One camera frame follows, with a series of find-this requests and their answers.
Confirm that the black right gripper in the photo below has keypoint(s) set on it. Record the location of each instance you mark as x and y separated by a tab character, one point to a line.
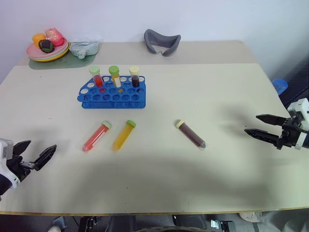
288	137

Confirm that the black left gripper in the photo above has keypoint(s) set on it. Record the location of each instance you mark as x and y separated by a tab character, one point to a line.
18	170

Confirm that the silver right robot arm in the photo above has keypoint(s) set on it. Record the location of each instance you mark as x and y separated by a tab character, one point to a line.
306	141

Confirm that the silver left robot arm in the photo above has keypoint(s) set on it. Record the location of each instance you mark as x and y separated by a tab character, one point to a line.
3	184

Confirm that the red tube pale green cap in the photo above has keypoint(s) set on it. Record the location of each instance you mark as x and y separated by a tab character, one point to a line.
96	136
98	79

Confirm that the dark red tube cream cap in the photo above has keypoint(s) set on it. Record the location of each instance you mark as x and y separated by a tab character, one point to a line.
135	79
190	134

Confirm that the orange tube green cap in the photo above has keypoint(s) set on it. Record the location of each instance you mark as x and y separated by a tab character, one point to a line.
116	78
123	136

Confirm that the blue test tube rack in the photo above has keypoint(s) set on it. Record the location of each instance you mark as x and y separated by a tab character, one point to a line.
113	102

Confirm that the blue water bottle cap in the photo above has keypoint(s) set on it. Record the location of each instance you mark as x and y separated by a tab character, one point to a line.
280	85

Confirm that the white round base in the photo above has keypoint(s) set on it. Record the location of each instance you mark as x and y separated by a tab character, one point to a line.
251	216

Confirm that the green table mat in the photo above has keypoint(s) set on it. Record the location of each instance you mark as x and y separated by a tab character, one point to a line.
72	62

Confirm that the yellow plate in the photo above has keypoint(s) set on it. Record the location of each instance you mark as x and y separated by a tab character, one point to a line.
64	56

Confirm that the pink plate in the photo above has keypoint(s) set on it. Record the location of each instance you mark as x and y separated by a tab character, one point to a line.
32	50

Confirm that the pale green plate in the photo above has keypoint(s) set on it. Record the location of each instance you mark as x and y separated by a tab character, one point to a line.
61	53

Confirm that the dark brown toy food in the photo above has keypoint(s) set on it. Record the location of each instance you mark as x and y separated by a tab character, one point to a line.
45	46

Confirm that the black box under table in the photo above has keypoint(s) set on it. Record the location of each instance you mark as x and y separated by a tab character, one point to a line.
223	226

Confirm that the orange toy fruit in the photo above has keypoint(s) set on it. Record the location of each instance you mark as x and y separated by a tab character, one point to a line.
38	38

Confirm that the pink wrapped toy food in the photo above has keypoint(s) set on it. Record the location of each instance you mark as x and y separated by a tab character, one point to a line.
55	37

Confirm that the pale blue fabric pouch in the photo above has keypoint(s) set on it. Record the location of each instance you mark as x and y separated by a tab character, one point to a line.
89	47

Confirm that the grey foam face pad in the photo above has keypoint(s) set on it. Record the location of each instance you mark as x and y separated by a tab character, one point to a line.
150	41

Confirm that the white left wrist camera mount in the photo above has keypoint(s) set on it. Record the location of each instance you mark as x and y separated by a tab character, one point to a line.
4	149

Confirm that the black bracket under table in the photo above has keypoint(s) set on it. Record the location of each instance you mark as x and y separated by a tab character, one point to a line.
88	223

